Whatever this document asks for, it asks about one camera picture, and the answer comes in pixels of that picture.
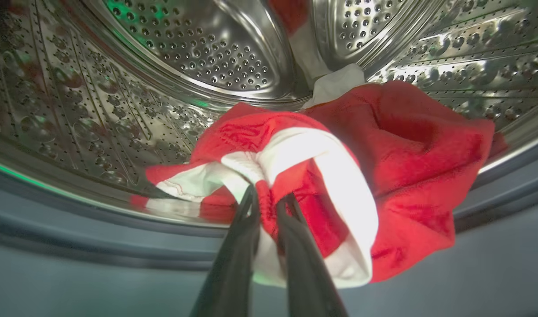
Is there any steel perforated washing drum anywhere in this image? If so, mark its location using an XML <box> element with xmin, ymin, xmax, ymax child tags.
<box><xmin>0</xmin><ymin>0</ymin><xmax>538</xmax><ymax>226</ymax></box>

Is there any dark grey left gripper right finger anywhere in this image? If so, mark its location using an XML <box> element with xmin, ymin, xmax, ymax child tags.
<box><xmin>275</xmin><ymin>193</ymin><xmax>349</xmax><ymax>317</ymax></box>

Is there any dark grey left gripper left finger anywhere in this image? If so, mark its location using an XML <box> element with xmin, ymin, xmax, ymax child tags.
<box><xmin>190</xmin><ymin>185</ymin><xmax>261</xmax><ymax>317</ymax></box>

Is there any grey rubber door seal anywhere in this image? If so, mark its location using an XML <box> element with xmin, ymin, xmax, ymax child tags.
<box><xmin>0</xmin><ymin>136</ymin><xmax>538</xmax><ymax>317</ymax></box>

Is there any red and white garment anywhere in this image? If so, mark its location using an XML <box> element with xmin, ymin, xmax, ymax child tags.
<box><xmin>130</xmin><ymin>64</ymin><xmax>509</xmax><ymax>289</ymax></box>

